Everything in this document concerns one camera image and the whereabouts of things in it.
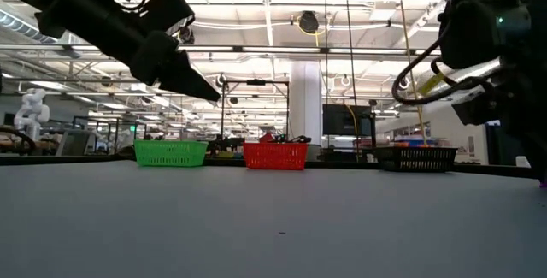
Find black plastic basket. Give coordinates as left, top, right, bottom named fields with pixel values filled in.
left=374, top=146, right=458, bottom=173

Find black right camera cable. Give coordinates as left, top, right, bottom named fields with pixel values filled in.
left=391, top=0, right=501, bottom=107

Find white building pillar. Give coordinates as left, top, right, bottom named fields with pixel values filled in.
left=289, top=59, right=324, bottom=145

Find green plastic basket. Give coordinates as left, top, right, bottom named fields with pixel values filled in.
left=133, top=139, right=209, bottom=168

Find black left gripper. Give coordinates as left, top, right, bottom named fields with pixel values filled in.
left=36, top=0, right=221, bottom=103

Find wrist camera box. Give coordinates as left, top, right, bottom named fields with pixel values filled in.
left=144, top=0, right=197, bottom=35
left=451, top=92, right=508, bottom=127

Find yellow cable tag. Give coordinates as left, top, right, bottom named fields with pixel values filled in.
left=418, top=72, right=446, bottom=96

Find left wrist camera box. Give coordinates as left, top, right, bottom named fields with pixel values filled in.
left=144, top=0, right=197, bottom=35

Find black hanging cable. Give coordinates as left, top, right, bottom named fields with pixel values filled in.
left=323, top=0, right=331, bottom=104
left=342, top=0, right=360, bottom=163

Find yellow hanging cable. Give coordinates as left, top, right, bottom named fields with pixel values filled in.
left=395, top=0, right=430, bottom=147

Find white robot figure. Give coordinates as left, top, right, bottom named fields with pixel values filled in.
left=14, top=87, right=51, bottom=142

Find black table frame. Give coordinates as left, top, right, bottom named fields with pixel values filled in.
left=0, top=153, right=542, bottom=180

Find blue storage bins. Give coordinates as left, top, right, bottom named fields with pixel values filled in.
left=391, top=135, right=430, bottom=148

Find black monitor screen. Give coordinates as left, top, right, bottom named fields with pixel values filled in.
left=322, top=103, right=373, bottom=137

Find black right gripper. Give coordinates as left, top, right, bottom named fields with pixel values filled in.
left=491, top=50, right=547, bottom=183

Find black workbench equipment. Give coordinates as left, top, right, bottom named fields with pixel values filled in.
left=208, top=134, right=247, bottom=159

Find black workbench robot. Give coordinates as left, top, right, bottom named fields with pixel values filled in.
left=275, top=133, right=312, bottom=145

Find red plastic basket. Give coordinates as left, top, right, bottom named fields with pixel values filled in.
left=242, top=142, right=309, bottom=171

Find grey box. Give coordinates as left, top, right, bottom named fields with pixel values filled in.
left=57, top=128, right=98, bottom=156

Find black metal frame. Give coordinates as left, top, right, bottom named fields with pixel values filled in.
left=220, top=79, right=291, bottom=151
left=72, top=115, right=149, bottom=142

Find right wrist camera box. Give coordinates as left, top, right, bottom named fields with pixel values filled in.
left=451, top=92, right=508, bottom=127

